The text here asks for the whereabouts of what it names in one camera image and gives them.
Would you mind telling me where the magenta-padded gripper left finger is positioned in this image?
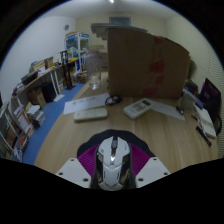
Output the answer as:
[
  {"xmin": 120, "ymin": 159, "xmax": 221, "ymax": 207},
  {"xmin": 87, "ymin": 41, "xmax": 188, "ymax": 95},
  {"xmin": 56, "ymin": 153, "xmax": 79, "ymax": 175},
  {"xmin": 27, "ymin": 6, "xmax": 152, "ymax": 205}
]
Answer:
[{"xmin": 55, "ymin": 144, "xmax": 100, "ymax": 190}]

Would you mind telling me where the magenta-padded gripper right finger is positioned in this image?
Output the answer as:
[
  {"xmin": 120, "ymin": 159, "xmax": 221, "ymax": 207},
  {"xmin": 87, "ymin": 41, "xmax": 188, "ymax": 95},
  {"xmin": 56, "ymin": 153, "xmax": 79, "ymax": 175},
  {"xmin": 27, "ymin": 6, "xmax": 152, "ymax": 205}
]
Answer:
[{"xmin": 129, "ymin": 143, "xmax": 172, "ymax": 190}]

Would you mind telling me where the white and black computer mouse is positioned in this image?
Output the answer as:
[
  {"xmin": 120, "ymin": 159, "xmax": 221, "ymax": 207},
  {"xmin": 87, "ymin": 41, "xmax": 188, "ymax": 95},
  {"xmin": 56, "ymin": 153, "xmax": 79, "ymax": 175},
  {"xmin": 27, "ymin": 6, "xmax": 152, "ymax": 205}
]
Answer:
[{"xmin": 95, "ymin": 135, "xmax": 133, "ymax": 192}]

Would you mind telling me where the black mouse pad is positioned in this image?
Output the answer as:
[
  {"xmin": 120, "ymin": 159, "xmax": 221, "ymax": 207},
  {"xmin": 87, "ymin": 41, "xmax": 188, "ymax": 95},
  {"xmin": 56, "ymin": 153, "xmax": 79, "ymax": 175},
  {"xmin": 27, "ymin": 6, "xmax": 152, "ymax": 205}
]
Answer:
[{"xmin": 76, "ymin": 129, "xmax": 156, "ymax": 168}]

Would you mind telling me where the slim white flat device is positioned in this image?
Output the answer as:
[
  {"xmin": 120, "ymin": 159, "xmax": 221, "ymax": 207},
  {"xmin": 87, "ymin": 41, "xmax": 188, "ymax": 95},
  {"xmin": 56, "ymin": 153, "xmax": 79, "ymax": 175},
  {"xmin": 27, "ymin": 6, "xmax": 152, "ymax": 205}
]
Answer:
[{"xmin": 73, "ymin": 107, "xmax": 109, "ymax": 123}]

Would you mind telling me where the small black clip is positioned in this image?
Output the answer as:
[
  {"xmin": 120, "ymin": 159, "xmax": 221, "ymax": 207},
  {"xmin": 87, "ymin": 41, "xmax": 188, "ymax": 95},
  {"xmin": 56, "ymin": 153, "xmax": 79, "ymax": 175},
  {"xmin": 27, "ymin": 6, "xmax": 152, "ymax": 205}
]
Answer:
[{"xmin": 175, "ymin": 105, "xmax": 186, "ymax": 116}]

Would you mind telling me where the printed white paper sheet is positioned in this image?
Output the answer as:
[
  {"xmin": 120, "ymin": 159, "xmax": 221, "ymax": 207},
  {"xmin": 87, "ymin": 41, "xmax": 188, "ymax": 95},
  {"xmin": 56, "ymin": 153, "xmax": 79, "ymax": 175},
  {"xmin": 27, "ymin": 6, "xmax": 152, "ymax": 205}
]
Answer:
[{"xmin": 63, "ymin": 92, "xmax": 111, "ymax": 116}]

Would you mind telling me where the shelf unit with books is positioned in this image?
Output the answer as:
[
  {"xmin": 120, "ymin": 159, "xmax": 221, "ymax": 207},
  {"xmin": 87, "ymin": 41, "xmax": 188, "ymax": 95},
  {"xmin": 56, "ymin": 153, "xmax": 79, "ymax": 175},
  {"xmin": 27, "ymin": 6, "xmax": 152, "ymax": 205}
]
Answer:
[{"xmin": 0, "ymin": 99, "xmax": 46, "ymax": 163}]

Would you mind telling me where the white book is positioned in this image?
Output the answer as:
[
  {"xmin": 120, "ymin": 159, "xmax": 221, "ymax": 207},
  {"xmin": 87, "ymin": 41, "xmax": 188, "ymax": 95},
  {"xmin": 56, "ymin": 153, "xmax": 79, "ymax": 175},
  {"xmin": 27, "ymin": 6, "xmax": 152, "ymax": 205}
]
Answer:
[{"xmin": 194, "ymin": 104, "xmax": 218, "ymax": 140}]

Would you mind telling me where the blue book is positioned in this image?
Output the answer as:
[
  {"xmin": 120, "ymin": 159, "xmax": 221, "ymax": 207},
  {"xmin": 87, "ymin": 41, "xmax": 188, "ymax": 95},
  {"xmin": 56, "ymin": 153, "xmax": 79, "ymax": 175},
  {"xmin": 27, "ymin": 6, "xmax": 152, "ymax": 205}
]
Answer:
[{"xmin": 182, "ymin": 87, "xmax": 205, "ymax": 110}]

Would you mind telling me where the cardboard box under desk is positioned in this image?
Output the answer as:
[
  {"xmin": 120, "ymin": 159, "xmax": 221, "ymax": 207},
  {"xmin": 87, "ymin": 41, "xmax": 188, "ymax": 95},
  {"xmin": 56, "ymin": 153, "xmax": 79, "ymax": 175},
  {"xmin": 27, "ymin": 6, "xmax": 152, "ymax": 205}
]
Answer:
[{"xmin": 27, "ymin": 87, "xmax": 48, "ymax": 110}]

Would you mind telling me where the black bin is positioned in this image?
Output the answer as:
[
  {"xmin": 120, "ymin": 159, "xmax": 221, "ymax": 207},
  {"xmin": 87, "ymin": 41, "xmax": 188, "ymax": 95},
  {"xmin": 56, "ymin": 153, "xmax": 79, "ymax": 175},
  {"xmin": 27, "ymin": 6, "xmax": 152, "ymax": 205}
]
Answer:
[{"xmin": 41, "ymin": 81, "xmax": 58, "ymax": 103}]

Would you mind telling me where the dark bag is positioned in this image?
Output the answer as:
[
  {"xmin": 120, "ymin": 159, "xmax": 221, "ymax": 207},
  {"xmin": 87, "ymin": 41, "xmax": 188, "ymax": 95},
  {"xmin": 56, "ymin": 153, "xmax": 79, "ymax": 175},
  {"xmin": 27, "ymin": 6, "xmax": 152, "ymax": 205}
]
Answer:
[{"xmin": 185, "ymin": 79, "xmax": 200, "ymax": 96}]

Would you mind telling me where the black monitor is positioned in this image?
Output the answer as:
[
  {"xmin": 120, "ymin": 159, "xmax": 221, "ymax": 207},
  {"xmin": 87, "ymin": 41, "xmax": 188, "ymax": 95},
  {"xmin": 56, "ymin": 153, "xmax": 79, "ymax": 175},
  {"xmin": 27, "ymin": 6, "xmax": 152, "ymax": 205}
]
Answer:
[{"xmin": 199, "ymin": 77, "xmax": 222, "ymax": 118}]

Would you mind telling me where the black floor stand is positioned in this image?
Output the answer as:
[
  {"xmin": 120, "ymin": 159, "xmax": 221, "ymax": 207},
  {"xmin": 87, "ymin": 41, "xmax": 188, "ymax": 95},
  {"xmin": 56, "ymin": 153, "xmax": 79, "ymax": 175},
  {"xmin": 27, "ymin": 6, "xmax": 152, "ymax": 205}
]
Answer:
[{"xmin": 59, "ymin": 49, "xmax": 77, "ymax": 91}]

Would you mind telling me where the white cluttered side desk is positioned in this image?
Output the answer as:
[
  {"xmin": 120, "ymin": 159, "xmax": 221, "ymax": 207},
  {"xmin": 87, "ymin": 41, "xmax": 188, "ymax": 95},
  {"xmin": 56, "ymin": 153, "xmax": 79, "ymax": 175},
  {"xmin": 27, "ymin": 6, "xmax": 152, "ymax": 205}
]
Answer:
[{"xmin": 11, "ymin": 56, "xmax": 81, "ymax": 101}]

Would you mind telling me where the clear plastic jar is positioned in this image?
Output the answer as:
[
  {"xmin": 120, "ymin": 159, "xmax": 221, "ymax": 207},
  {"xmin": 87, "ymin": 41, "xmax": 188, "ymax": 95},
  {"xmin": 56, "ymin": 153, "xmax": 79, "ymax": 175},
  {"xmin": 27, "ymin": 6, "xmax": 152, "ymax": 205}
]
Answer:
[{"xmin": 84, "ymin": 49, "xmax": 103, "ymax": 91}]

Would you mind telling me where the large brown cardboard box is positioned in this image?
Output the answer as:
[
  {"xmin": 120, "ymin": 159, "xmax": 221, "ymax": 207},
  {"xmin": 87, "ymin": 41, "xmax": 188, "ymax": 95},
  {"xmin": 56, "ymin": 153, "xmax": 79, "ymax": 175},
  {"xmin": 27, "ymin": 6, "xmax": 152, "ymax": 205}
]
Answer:
[{"xmin": 106, "ymin": 26, "xmax": 191, "ymax": 100}]

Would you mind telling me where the blue and white display cabinet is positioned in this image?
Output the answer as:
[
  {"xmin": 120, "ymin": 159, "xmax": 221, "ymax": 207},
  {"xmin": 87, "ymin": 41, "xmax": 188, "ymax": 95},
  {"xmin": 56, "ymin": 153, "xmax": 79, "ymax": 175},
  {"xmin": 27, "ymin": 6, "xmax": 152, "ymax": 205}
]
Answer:
[{"xmin": 65, "ymin": 31, "xmax": 91, "ymax": 73}]

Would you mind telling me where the black coiled cable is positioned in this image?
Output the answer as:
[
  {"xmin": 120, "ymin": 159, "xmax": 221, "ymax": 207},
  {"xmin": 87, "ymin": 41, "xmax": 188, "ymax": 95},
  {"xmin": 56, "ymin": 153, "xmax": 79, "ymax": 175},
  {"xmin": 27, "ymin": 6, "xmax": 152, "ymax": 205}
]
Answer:
[{"xmin": 104, "ymin": 95, "xmax": 123, "ymax": 107}]

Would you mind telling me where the wall vent window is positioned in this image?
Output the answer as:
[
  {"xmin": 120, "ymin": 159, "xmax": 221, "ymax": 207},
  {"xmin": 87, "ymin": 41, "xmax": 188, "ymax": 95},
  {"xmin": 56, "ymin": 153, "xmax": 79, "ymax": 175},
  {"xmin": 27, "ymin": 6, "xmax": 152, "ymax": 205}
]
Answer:
[{"xmin": 108, "ymin": 16, "xmax": 132, "ymax": 26}]

